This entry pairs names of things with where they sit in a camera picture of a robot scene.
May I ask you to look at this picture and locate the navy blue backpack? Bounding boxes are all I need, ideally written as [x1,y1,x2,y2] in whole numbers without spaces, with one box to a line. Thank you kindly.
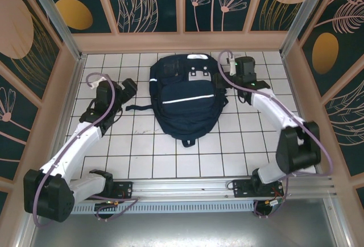
[126,53,230,147]

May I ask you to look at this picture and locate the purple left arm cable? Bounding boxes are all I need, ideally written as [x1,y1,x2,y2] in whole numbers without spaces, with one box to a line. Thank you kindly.
[34,72,140,228]

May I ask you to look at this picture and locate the wall panel disc gold lines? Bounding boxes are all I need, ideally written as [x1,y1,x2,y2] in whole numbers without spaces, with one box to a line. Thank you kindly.
[0,0,63,102]

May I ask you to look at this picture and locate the wall panel oval pink fern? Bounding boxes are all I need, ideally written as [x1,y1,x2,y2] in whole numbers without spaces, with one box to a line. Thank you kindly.
[297,0,364,98]

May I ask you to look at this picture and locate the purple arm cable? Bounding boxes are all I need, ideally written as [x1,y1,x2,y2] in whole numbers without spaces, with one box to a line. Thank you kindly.
[217,50,334,219]
[34,72,140,228]

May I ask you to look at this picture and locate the aluminium corner post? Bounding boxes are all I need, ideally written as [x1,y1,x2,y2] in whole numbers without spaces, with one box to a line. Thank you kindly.
[280,0,334,57]
[22,0,86,61]

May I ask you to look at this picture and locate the slotted grey cable duct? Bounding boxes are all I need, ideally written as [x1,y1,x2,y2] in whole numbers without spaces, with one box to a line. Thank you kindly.
[71,201,257,215]

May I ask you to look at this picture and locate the long aluminium mounting rail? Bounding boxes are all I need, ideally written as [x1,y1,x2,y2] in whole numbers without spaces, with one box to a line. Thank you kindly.
[27,175,339,203]

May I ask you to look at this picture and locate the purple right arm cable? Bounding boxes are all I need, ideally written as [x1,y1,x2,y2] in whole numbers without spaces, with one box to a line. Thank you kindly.
[217,50,334,219]

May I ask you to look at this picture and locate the wall panel three pink flowers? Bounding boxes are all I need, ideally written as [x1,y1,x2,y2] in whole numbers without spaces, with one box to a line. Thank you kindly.
[183,0,260,34]

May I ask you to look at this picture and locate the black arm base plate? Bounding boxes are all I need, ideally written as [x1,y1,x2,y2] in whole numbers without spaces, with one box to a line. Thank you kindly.
[232,179,285,200]
[112,180,134,201]

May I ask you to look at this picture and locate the wall panel golden oval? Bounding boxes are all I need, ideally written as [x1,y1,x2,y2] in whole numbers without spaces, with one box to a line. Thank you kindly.
[35,0,119,35]

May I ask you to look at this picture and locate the wall panel single pink flower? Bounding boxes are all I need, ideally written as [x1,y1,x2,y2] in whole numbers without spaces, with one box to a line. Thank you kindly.
[0,59,42,184]

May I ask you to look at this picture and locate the wall panel pink fern leaves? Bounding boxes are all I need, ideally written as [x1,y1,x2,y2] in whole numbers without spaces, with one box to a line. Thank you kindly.
[321,72,364,178]

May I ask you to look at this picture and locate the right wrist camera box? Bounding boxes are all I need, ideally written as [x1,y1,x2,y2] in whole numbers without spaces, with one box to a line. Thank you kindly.
[228,56,237,76]

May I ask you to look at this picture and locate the grey metal sheet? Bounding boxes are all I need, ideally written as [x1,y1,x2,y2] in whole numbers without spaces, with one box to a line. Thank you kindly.
[27,212,352,247]

